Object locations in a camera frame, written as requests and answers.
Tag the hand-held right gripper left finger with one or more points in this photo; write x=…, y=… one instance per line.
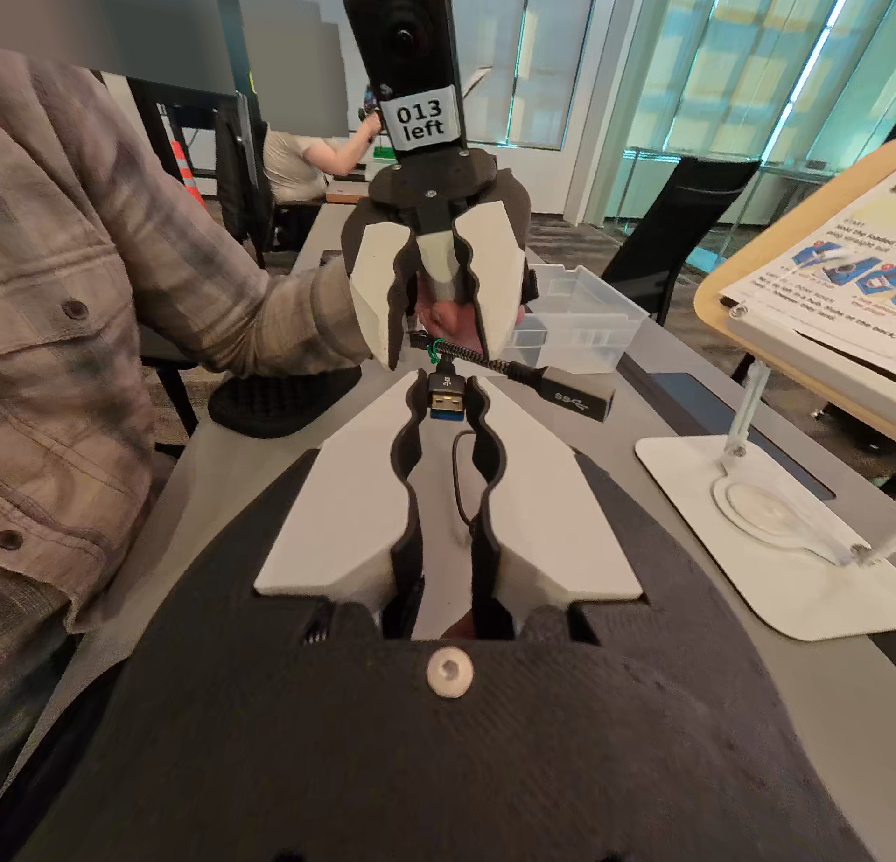
x=336, y=526

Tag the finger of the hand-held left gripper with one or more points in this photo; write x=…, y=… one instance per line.
x=497, y=275
x=381, y=281

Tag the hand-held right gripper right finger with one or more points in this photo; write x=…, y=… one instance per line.
x=559, y=526

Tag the clear plastic organizer box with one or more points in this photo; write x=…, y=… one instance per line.
x=581, y=316

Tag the black seven-port USB hub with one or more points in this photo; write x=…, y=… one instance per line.
x=462, y=477

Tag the person's left forearm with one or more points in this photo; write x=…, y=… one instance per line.
x=266, y=316

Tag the person's left hand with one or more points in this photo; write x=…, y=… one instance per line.
x=448, y=316

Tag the green twist tie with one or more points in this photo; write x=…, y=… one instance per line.
x=436, y=350

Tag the black foam wrist rest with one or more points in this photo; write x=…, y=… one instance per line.
x=280, y=403

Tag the black office chair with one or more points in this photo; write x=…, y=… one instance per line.
x=244, y=177
x=686, y=232

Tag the dark desk mat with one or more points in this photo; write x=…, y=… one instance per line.
x=700, y=400

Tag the white document stand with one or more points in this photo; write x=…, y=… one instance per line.
x=755, y=526

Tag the orange traffic cone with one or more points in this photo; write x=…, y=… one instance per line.
x=189, y=170

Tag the instruction sheet on stand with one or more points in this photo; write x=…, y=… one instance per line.
x=728, y=338

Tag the printed instruction sheet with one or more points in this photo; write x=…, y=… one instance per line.
x=825, y=281

